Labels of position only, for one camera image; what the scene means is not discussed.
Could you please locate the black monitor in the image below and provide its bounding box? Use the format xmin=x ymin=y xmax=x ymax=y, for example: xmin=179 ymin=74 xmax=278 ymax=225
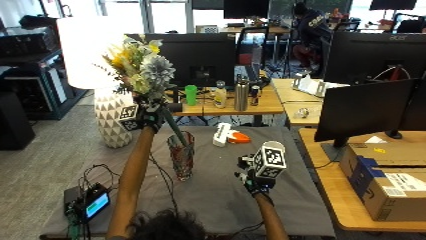
xmin=125 ymin=32 xmax=236 ymax=89
xmin=222 ymin=0 xmax=271 ymax=20
xmin=368 ymin=0 xmax=419 ymax=12
xmin=312 ymin=77 xmax=420 ymax=163
xmin=323 ymin=31 xmax=426 ymax=86

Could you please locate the white marker cube glove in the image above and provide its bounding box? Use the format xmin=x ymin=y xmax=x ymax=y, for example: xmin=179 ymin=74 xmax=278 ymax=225
xmin=117 ymin=103 xmax=140 ymax=132
xmin=251 ymin=140 xmax=288 ymax=180

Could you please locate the black cable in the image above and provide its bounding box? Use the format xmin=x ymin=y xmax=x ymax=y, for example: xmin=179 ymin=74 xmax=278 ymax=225
xmin=147 ymin=151 xmax=179 ymax=214

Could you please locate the black office chair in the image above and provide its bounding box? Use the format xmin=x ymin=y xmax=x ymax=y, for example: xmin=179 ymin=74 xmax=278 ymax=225
xmin=234 ymin=26 xmax=271 ymax=68

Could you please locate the black equipment rack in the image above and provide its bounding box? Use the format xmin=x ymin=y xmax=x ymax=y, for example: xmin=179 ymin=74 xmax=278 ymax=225
xmin=0 ymin=15 xmax=77 ymax=122

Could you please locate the shiny crumpled wrapper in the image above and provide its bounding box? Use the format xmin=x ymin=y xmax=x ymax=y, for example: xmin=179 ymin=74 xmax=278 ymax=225
xmin=291 ymin=107 xmax=311 ymax=120

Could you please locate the clear glass vase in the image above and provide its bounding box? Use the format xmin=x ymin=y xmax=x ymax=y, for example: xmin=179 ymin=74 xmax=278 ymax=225
xmin=166 ymin=130 xmax=196 ymax=183

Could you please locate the white marker cube right glove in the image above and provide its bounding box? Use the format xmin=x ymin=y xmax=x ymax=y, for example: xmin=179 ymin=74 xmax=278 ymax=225
xmin=251 ymin=140 xmax=288 ymax=180

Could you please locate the cardboard box with labels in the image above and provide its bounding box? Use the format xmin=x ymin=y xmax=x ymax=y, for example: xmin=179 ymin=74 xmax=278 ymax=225
xmin=338 ymin=142 xmax=426 ymax=223

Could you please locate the white and orange tool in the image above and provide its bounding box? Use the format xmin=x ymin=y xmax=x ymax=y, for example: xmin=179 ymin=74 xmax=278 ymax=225
xmin=211 ymin=121 xmax=252 ymax=148

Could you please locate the white device on desk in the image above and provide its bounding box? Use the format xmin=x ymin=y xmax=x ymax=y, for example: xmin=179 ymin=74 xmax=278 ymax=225
xmin=290 ymin=73 xmax=338 ymax=98

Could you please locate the green plastic cup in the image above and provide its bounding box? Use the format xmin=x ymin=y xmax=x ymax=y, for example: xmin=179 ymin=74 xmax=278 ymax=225
xmin=183 ymin=84 xmax=198 ymax=107

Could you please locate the black electronic box with screen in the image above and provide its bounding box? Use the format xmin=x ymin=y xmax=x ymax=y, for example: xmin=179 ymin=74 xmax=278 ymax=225
xmin=62 ymin=182 xmax=111 ymax=225

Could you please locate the clear bottle yellow liquid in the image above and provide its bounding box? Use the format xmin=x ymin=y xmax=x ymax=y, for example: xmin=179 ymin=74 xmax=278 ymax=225
xmin=212 ymin=79 xmax=227 ymax=109

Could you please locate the wooden desk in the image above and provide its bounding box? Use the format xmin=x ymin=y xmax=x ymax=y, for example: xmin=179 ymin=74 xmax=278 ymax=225
xmin=296 ymin=127 xmax=426 ymax=234
xmin=166 ymin=85 xmax=284 ymax=127
xmin=270 ymin=77 xmax=327 ymax=128

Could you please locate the person's right hand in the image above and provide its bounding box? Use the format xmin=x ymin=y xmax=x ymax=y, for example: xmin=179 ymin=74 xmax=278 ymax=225
xmin=232 ymin=153 xmax=276 ymax=198

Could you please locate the person's left hand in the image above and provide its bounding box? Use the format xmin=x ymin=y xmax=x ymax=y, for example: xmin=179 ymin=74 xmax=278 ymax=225
xmin=134 ymin=101 xmax=172 ymax=134

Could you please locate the artificial flower bouquet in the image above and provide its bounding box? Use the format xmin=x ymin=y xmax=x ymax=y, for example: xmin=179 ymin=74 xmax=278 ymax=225
xmin=99 ymin=34 xmax=190 ymax=149

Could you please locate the grey table cloth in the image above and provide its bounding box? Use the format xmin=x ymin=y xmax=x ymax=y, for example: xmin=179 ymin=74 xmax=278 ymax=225
xmin=38 ymin=123 xmax=338 ymax=239

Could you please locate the dark drink can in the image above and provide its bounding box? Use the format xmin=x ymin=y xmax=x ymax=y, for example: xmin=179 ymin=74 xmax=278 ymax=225
xmin=248 ymin=85 xmax=260 ymax=107

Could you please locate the steel water bottle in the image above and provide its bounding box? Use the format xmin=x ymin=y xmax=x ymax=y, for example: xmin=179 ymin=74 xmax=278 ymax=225
xmin=232 ymin=75 xmax=251 ymax=112

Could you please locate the white marker cube left glove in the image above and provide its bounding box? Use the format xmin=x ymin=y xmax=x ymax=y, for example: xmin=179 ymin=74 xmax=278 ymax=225
xmin=117 ymin=103 xmax=140 ymax=132

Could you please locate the white patterned floor lamp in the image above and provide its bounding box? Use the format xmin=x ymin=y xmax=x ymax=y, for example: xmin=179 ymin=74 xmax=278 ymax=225
xmin=55 ymin=15 xmax=143 ymax=150

